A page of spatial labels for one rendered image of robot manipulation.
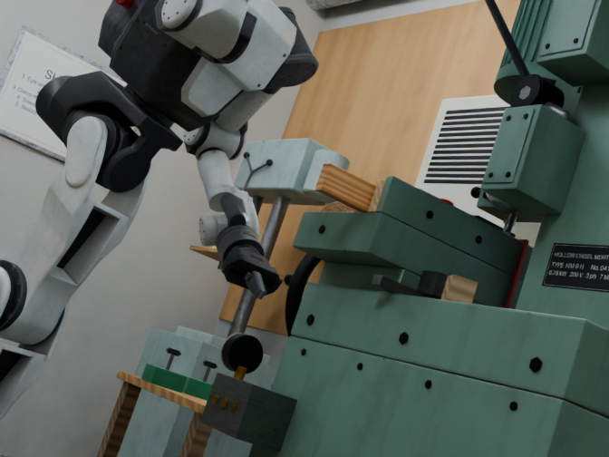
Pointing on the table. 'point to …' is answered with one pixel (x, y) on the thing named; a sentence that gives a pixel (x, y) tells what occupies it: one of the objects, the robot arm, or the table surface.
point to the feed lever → (524, 95)
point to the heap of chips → (337, 208)
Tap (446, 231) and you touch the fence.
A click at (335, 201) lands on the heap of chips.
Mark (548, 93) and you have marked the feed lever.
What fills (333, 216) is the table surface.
